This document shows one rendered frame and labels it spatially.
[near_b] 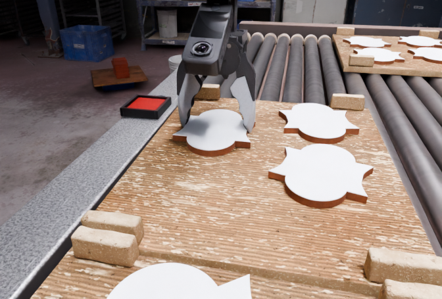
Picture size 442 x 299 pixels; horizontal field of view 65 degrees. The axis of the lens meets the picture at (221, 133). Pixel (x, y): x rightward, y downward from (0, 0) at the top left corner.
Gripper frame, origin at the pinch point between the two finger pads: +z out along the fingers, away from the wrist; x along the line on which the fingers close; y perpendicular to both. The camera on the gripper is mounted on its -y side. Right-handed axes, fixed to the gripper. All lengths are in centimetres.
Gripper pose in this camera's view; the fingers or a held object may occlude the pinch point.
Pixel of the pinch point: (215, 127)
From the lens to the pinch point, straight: 54.3
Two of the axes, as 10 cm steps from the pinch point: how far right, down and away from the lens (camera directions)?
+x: -9.8, -0.9, 1.7
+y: 1.9, -4.1, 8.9
